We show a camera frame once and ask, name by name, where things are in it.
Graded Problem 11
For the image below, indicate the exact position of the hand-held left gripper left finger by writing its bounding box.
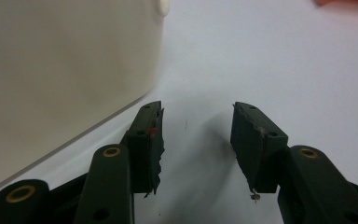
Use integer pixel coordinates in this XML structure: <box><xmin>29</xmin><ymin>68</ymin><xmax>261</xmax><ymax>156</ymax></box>
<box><xmin>119</xmin><ymin>100</ymin><xmax>166</xmax><ymax>199</ymax></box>

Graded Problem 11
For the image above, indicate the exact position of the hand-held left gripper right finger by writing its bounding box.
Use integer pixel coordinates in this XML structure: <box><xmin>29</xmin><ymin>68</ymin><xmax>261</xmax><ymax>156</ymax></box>
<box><xmin>229</xmin><ymin>101</ymin><xmax>289</xmax><ymax>203</ymax></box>

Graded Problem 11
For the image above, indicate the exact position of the cream plastic container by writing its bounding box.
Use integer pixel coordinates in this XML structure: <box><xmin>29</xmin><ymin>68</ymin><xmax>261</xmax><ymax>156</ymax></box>
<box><xmin>0</xmin><ymin>0</ymin><xmax>171</xmax><ymax>199</ymax></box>

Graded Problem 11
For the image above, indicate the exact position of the red object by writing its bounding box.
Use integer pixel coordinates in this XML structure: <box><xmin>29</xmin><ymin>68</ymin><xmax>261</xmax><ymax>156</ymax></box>
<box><xmin>312</xmin><ymin>0</ymin><xmax>358</xmax><ymax>7</ymax></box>

